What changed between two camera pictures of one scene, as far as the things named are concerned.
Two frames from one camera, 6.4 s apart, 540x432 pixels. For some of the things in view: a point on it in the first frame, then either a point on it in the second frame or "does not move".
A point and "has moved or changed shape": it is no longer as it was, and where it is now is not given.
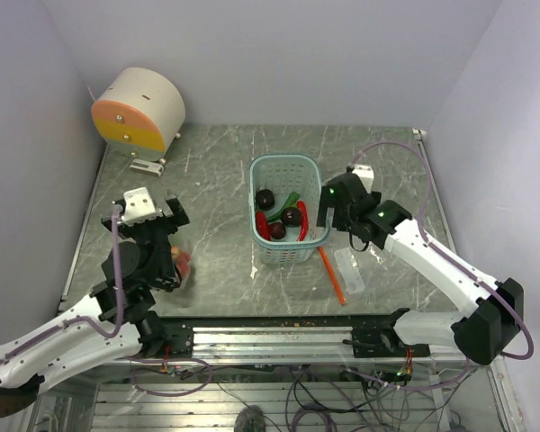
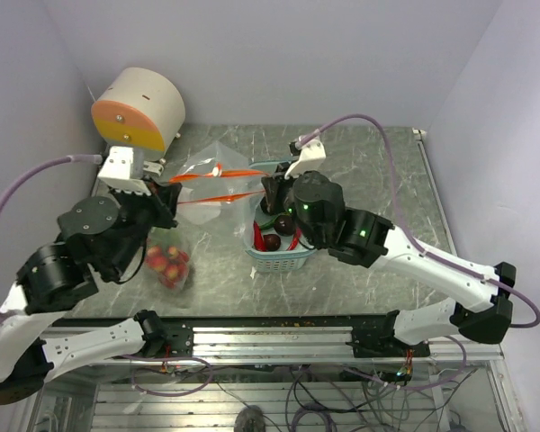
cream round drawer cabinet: [139, 112] does not move
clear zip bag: [349, 270] -> [218, 201]
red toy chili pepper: [304, 220] has moved or changed shape
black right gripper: [327, 202] -> [276, 184]
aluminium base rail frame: [293, 373] does not move
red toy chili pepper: [262, 225] -> [258, 240]
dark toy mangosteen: [277, 230] -> [272, 242]
